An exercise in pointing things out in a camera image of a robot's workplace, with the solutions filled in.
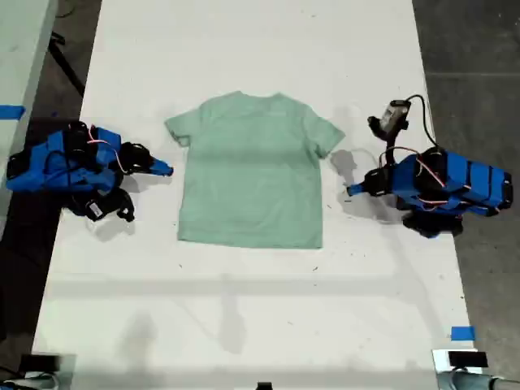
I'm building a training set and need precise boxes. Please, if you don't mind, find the pale green T-shirt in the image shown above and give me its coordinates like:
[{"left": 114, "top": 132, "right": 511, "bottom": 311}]
[{"left": 163, "top": 91, "right": 347, "bottom": 249}]

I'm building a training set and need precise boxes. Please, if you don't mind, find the black stand leg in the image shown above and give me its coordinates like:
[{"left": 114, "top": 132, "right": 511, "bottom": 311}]
[{"left": 47, "top": 32, "right": 87, "bottom": 98}]

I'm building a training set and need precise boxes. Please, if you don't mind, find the blue tape strip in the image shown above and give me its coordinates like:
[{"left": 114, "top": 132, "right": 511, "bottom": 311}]
[
  {"left": 450, "top": 326, "right": 477, "bottom": 342},
  {"left": 0, "top": 104, "right": 27, "bottom": 120}
]

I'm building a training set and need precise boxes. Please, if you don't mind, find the white side table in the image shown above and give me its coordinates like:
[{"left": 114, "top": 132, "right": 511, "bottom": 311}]
[{"left": 0, "top": 0, "right": 59, "bottom": 241}]

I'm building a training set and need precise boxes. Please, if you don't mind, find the small black box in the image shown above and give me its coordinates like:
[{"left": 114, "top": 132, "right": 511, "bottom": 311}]
[
  {"left": 448, "top": 351, "right": 488, "bottom": 369},
  {"left": 18, "top": 354, "right": 62, "bottom": 373}
]

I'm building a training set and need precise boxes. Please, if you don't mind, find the black camera stalk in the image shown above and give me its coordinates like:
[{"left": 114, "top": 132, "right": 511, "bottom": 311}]
[{"left": 383, "top": 132, "right": 398, "bottom": 168}]

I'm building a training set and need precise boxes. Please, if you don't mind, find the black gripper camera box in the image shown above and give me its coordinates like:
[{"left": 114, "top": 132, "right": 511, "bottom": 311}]
[
  {"left": 366, "top": 99, "right": 412, "bottom": 142},
  {"left": 80, "top": 189, "right": 136, "bottom": 223}
]

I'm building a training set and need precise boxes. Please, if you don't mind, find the black camera cable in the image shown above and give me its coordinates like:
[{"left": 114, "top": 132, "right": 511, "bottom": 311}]
[{"left": 405, "top": 94, "right": 440, "bottom": 150}]

